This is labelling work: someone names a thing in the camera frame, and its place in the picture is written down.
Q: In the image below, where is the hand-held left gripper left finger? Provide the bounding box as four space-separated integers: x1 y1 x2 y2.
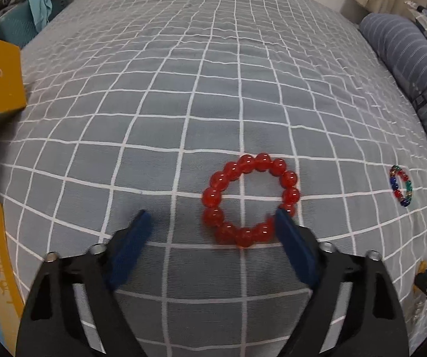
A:
15 209 152 357

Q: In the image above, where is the red bead bracelet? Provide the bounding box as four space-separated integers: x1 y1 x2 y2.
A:
202 152 301 249

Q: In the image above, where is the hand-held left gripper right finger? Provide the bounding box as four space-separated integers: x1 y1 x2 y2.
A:
275 208 411 357

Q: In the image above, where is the teal cloth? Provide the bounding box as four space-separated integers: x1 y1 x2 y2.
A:
27 0 52 30

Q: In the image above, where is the brown wooden bead bracelet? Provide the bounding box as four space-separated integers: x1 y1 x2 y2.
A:
413 261 427 324

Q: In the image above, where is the multicoloured bead bracelet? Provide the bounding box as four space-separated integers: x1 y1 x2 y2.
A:
389 165 413 207

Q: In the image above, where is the blue striped bolster pillow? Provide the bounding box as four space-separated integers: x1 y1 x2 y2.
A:
358 12 427 164

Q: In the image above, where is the teal suitcase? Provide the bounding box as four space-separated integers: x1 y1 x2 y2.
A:
0 0 69 49

